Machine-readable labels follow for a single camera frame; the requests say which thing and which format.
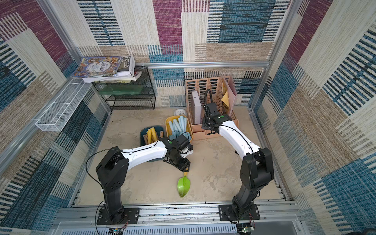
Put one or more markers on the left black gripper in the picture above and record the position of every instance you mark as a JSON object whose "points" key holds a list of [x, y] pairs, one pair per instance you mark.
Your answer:
{"points": [[184, 166]]}

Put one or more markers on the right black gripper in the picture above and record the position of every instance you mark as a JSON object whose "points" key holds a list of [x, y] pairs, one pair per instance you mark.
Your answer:
{"points": [[208, 110]]}

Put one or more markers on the light blue shovel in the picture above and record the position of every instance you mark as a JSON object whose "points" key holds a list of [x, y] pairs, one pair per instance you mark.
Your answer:
{"points": [[184, 122], [177, 127], [171, 126], [180, 123]]}

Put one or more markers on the green shovel yellow handle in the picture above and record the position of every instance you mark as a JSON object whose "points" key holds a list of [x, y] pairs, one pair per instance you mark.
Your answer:
{"points": [[149, 136], [183, 185], [154, 135]]}

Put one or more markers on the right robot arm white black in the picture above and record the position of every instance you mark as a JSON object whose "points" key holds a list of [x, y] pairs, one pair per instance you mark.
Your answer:
{"points": [[257, 169]]}

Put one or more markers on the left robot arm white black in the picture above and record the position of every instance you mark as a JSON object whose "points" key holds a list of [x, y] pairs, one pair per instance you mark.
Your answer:
{"points": [[112, 169]]}

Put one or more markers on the white box in organizer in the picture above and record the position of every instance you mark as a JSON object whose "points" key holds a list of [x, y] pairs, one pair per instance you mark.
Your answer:
{"points": [[196, 108]]}

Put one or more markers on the dark teal storage tray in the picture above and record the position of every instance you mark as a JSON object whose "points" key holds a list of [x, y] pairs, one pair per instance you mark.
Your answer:
{"points": [[144, 134]]}

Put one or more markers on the yellow storage tray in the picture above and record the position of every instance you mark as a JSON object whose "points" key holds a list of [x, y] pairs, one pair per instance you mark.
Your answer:
{"points": [[188, 134]]}

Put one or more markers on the pink folder with yellow paper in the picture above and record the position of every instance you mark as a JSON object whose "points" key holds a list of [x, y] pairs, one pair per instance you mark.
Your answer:
{"points": [[229, 94]]}

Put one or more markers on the white alarm clock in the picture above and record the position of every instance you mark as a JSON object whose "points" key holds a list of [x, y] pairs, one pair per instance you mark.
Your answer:
{"points": [[180, 112]]}

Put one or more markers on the pink desk file organizer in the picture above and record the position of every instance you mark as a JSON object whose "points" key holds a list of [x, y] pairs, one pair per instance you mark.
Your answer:
{"points": [[220, 90]]}

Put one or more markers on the stack of white books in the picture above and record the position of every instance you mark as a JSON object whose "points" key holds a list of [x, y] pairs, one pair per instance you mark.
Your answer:
{"points": [[126, 73]]}

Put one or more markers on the colorful picture book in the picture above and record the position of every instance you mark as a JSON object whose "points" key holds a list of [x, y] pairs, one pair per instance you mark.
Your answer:
{"points": [[97, 67]]}

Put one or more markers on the black wire shelf rack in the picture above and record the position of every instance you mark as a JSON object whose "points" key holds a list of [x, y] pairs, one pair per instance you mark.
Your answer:
{"points": [[136, 94]]}

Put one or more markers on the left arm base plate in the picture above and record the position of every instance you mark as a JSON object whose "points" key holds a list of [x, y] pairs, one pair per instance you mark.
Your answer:
{"points": [[125, 216]]}

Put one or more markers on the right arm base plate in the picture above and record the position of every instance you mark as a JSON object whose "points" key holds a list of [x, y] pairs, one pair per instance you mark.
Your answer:
{"points": [[231, 213]]}

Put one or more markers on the white wire mesh basket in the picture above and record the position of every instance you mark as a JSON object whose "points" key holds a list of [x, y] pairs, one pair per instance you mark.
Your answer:
{"points": [[55, 118]]}

